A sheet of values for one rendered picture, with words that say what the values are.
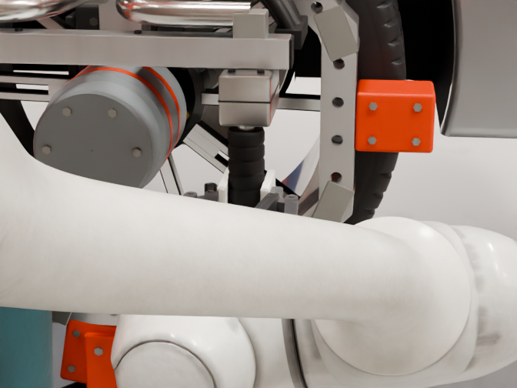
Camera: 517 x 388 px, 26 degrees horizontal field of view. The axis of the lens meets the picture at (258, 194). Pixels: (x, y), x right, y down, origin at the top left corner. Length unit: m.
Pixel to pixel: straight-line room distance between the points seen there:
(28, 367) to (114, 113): 0.34
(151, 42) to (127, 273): 0.62
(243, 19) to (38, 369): 0.50
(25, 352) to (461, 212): 2.43
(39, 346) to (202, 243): 0.82
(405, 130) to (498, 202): 2.44
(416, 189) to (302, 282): 3.23
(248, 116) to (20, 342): 0.42
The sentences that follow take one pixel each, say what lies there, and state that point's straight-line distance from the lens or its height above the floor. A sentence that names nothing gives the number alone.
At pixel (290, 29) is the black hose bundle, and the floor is 0.98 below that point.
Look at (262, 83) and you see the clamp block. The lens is 1.06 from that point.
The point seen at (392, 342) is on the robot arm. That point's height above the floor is 0.87.
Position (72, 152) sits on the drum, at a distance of 1.19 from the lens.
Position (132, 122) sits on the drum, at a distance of 1.17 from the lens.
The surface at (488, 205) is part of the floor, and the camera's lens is 3.68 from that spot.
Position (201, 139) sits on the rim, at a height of 0.79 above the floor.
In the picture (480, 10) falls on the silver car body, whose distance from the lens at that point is 1.60.
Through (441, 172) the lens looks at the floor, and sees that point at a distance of 4.00.
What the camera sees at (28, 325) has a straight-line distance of 1.31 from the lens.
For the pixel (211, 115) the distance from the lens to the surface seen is 1.76.
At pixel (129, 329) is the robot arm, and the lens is 0.74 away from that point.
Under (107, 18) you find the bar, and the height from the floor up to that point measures 0.96.
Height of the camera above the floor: 1.18
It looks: 18 degrees down
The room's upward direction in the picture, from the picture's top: straight up
